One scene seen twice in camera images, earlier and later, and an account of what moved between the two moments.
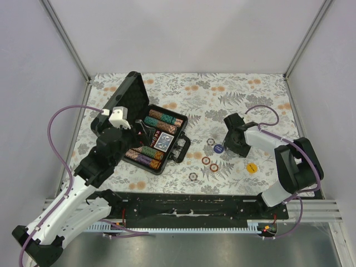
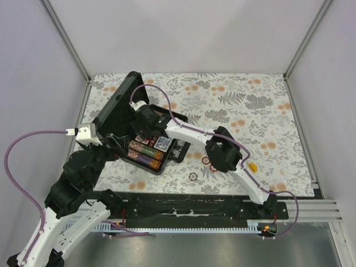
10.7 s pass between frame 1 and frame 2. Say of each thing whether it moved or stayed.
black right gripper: moved
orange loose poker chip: stayed
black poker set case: stayed
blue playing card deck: stayed
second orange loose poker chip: stayed
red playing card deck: moved
